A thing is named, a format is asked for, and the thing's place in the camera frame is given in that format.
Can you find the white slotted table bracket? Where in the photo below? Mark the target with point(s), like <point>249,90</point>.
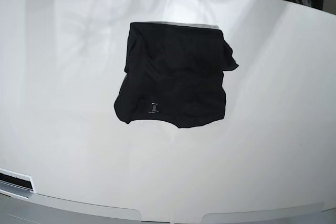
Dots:
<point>16,184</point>

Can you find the black t-shirt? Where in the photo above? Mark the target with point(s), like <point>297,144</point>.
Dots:
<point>174,74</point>

